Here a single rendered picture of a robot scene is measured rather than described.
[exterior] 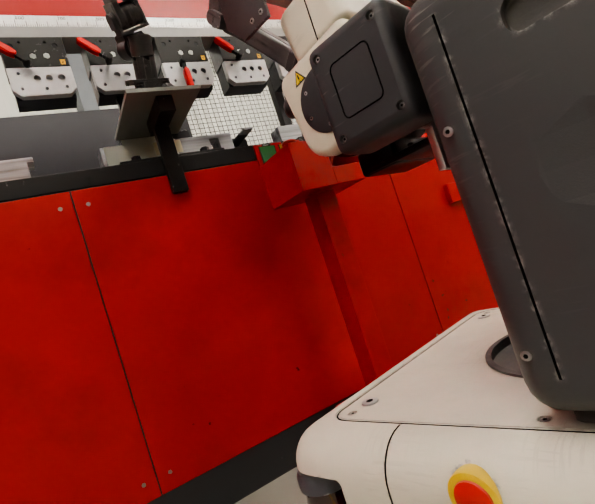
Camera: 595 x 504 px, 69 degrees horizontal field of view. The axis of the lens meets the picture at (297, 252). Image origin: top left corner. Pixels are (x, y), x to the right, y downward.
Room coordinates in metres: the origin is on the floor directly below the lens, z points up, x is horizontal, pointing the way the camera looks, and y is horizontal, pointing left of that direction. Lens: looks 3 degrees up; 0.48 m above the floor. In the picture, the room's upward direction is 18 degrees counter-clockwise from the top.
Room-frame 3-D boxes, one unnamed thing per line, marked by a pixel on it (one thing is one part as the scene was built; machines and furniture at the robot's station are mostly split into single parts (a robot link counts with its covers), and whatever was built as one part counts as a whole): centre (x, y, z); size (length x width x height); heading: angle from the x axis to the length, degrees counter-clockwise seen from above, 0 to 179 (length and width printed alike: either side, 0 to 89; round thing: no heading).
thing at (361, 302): (1.12, -0.10, 0.39); 0.06 x 0.06 x 0.54; 31
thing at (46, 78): (1.13, 0.51, 1.21); 0.15 x 0.09 x 0.17; 120
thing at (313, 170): (1.12, -0.10, 0.75); 0.20 x 0.16 x 0.18; 121
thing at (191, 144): (1.27, 0.27, 0.92); 0.39 x 0.06 x 0.10; 120
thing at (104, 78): (1.23, 0.34, 1.21); 0.15 x 0.09 x 0.17; 120
